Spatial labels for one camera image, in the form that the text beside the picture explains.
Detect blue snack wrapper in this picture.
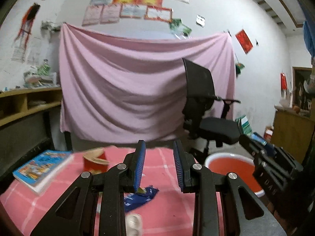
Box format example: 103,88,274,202
124,185,159,213

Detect red paper box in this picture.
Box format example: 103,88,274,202
83,148,109,175

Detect red basin white rim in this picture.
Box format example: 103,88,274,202
205,152,265,198

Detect wooden cabinet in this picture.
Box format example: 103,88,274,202
271,110,314,164

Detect black office chair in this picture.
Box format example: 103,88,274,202
182,58,241,157

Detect white crumpled paper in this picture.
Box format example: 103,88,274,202
125,214,143,236

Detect pink hanging sheet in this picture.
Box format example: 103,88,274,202
59,24,236,144

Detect blue children's book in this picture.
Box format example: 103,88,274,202
13,150,74,194

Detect red wall paper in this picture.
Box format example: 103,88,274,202
235,29,253,54

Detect wooden wall shelf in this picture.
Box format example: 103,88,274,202
1,87,62,126

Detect wall certificates posters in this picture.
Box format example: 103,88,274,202
82,0,190,26

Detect red tassel wall ornament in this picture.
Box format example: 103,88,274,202
15,3,41,49

